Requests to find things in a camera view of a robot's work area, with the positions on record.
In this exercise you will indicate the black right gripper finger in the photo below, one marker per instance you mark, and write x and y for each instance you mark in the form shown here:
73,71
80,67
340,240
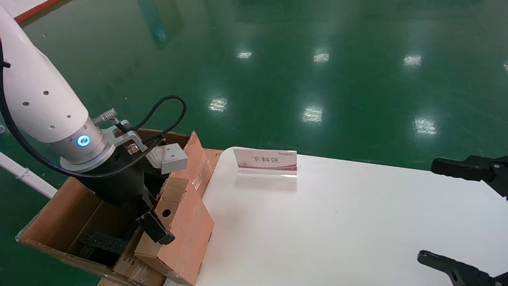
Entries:
468,274
476,169

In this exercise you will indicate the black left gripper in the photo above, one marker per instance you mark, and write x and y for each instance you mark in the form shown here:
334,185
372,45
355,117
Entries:
119,182

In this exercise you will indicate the small cardboard box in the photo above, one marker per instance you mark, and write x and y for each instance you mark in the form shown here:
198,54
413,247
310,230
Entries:
186,238

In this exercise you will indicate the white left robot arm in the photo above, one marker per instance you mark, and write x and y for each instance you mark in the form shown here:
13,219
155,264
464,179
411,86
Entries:
35,87

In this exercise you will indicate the large open cardboard box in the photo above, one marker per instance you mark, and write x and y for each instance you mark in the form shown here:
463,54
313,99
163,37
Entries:
47,222

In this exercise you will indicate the acrylic sign with red stripe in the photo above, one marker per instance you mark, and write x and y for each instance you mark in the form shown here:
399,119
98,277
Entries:
264,161

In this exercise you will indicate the white plastic pipe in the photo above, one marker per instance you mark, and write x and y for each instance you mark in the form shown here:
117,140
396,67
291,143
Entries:
31,178

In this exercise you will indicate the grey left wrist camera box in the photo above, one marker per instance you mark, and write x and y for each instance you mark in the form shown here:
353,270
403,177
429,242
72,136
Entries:
170,157

